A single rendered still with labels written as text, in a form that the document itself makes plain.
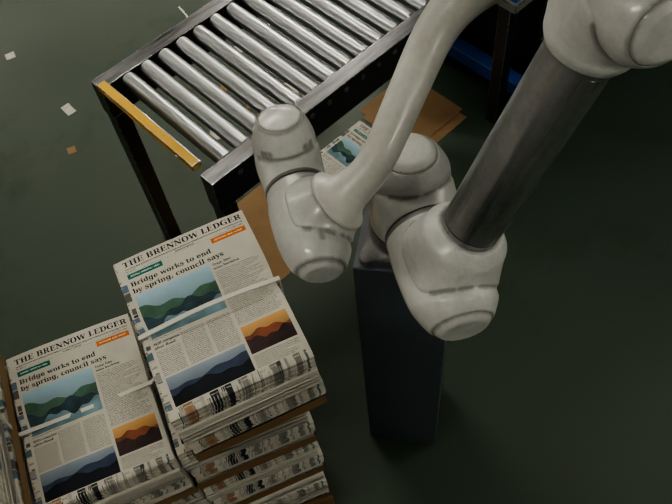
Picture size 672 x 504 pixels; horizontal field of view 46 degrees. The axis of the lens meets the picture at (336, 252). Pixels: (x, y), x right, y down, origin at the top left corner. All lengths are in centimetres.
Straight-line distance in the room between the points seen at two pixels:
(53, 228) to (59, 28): 113
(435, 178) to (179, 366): 58
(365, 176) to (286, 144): 15
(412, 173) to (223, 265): 43
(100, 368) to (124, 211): 137
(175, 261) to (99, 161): 172
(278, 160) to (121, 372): 74
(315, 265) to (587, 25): 48
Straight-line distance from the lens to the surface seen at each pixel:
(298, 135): 122
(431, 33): 115
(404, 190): 140
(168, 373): 149
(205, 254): 159
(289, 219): 116
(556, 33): 103
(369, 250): 160
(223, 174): 205
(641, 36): 96
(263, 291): 153
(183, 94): 227
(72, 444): 176
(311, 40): 235
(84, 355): 183
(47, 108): 358
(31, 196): 329
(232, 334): 149
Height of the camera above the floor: 237
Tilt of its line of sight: 57 degrees down
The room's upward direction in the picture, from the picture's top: 8 degrees counter-clockwise
